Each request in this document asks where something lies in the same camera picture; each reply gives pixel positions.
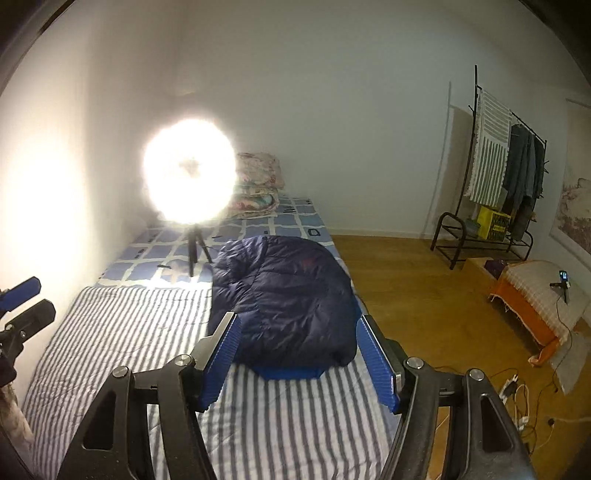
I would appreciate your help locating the green striped towel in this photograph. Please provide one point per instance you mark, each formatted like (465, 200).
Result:
(489, 157)

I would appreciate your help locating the phone on small tripod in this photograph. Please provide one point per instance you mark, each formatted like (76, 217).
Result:
(563, 277)

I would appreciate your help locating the blue checked bed sheet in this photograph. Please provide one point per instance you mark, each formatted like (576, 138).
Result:
(152, 254)

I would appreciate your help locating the yellow plastic crate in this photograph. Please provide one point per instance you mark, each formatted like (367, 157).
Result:
(494, 224)

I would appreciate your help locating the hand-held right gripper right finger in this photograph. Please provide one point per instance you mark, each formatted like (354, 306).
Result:
(381, 369)

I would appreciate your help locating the floral folded quilt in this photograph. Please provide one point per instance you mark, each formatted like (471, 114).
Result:
(254, 203)

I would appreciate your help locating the black metal clothes rack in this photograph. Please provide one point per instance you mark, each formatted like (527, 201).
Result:
(474, 87)

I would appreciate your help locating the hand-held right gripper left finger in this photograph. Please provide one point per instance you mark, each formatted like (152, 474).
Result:
(221, 364)

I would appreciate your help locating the orange covered low table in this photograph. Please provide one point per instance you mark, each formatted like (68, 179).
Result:
(521, 307)

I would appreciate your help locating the grey floor mat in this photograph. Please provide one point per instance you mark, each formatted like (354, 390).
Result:
(572, 369)

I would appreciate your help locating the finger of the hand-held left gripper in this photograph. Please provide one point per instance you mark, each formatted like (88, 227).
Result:
(21, 293)
(34, 316)

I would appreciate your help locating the black light tripod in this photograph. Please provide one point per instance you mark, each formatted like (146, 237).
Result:
(193, 249)

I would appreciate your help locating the floral pillow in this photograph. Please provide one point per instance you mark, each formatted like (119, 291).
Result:
(258, 168)

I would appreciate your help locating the dark small box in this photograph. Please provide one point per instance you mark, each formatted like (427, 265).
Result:
(496, 268)

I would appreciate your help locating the blue plastic board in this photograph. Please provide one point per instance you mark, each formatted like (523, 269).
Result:
(291, 372)

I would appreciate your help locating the navy puffer jacket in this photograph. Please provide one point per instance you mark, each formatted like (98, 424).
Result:
(286, 295)

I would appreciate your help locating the grey striped bed sheet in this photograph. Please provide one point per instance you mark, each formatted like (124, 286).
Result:
(138, 323)

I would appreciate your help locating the beige woven cloth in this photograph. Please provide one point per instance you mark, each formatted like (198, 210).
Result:
(540, 286)

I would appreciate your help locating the wall poster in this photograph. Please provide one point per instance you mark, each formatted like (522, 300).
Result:
(575, 203)

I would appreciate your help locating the dark hanging clothes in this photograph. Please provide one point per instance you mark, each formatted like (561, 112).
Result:
(521, 170)

